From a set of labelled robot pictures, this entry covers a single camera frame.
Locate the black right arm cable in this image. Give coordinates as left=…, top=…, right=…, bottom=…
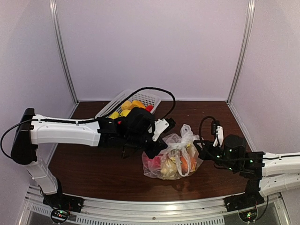
left=198, top=116, right=263, bottom=165

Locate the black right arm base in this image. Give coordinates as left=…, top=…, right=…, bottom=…
left=224, top=179, right=265, bottom=224

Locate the yellow lemon in basket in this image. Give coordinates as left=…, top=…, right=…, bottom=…
left=121, top=100, right=132, bottom=110

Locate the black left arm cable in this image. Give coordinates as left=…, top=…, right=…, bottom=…
left=0, top=86, right=176, bottom=160

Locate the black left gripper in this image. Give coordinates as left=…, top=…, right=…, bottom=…
left=124, top=132, right=168, bottom=158

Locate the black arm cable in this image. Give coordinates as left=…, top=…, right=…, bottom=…
left=0, top=86, right=176, bottom=160
left=198, top=116, right=263, bottom=165

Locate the right aluminium corner post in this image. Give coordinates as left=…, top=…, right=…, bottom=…
left=226, top=0, right=255, bottom=105

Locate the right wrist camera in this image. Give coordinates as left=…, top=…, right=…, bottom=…
left=211, top=120, right=224, bottom=147

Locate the clear printed plastic bag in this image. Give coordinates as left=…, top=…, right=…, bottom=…
left=142, top=124, right=203, bottom=180

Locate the yellow fruit in basket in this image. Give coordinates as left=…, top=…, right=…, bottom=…
left=120, top=109, right=131, bottom=117

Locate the red fruit in basket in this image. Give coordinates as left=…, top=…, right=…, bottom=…
left=145, top=105, right=154, bottom=112

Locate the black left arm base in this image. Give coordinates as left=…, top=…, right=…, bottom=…
left=40, top=180, right=84, bottom=225

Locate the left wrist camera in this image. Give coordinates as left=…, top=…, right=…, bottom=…
left=150, top=118, right=176, bottom=142

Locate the white perforated plastic basket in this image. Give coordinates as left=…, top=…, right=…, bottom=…
left=95, top=90, right=161, bottom=118

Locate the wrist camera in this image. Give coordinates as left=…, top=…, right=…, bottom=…
left=150, top=118, right=176, bottom=142
left=211, top=120, right=224, bottom=147

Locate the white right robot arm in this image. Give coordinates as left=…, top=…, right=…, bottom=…
left=193, top=135, right=300, bottom=207

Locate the orange fruit in bag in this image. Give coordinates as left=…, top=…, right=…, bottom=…
left=180, top=156, right=191, bottom=176

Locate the pink fruit in bag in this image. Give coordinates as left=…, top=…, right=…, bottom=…
left=147, top=156, right=161, bottom=170

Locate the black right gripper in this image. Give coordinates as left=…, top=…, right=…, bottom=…
left=194, top=141, right=238, bottom=173

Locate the orange-yellow fruit in basket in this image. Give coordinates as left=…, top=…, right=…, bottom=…
left=131, top=100, right=146, bottom=109

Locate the left aluminium corner post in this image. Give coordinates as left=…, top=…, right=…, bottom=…
left=49, top=0, right=79, bottom=105

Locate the aluminium corner post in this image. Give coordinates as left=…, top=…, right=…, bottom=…
left=226, top=0, right=255, bottom=105
left=49, top=0, right=79, bottom=105

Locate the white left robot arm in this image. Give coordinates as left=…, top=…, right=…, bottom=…
left=11, top=108, right=174, bottom=208

